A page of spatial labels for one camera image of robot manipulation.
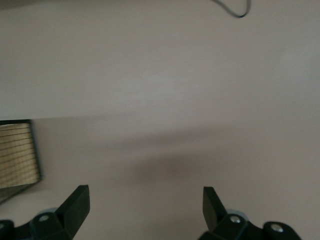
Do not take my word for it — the black wire rack wooden top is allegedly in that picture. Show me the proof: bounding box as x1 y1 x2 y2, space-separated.
0 119 44 202

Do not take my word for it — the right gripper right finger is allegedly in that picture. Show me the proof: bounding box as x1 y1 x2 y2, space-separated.
199 186 264 240

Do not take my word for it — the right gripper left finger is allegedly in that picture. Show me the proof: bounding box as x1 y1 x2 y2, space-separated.
29 184 91 240

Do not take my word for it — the thin black looped cable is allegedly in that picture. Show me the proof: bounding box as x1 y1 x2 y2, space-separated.
211 0 251 19

